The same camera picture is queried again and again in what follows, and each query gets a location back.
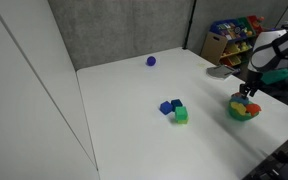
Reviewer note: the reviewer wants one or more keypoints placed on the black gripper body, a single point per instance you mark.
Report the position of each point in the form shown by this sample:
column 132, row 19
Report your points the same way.
column 252, row 80

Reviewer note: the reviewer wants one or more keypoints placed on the green cube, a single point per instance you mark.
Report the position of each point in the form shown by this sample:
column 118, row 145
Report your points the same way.
column 181, row 113

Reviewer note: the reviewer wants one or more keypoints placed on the brown cardboard box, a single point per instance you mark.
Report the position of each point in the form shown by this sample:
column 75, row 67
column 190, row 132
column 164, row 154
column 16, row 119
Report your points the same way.
column 213, row 48

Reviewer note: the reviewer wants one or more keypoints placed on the blue cube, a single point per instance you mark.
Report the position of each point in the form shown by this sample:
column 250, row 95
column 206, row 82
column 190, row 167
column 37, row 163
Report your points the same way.
column 165, row 108

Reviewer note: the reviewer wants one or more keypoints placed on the grey metal plate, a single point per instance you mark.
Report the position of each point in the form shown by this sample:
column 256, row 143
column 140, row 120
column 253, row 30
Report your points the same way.
column 221, row 72

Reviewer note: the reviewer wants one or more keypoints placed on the black vertical pole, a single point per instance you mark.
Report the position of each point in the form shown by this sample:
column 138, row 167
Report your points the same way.
column 189, row 25

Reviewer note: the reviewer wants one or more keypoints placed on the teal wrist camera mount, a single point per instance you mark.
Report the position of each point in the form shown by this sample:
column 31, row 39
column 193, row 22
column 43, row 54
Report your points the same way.
column 274, row 76

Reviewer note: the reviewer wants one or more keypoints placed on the yellow animal toy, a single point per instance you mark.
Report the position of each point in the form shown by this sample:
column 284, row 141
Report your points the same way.
column 239, row 107

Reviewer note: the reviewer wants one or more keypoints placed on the purple ball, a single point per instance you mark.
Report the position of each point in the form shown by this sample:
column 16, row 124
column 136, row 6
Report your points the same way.
column 151, row 61

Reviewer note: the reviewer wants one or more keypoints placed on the green bowl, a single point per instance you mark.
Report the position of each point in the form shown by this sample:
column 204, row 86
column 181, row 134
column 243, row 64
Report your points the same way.
column 237, row 115

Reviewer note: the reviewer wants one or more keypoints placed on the black equipment frame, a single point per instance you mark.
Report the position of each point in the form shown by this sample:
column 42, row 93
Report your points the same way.
column 280, row 160

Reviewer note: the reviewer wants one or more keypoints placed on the dark teal cube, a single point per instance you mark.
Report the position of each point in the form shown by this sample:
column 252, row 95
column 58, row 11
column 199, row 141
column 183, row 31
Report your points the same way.
column 176, row 104

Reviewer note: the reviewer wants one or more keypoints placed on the orange animal toy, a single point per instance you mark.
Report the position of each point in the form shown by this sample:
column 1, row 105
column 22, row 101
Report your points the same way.
column 253, row 108

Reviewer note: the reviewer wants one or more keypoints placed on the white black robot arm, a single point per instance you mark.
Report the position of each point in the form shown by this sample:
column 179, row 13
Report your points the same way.
column 267, row 50

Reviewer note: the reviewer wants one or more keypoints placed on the colourful toy bin shelf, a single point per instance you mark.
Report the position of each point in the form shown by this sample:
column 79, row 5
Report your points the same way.
column 237, row 36

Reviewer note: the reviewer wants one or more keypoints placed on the light blue animal toy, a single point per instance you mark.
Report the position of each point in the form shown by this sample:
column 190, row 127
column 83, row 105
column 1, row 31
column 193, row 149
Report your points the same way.
column 241, row 99

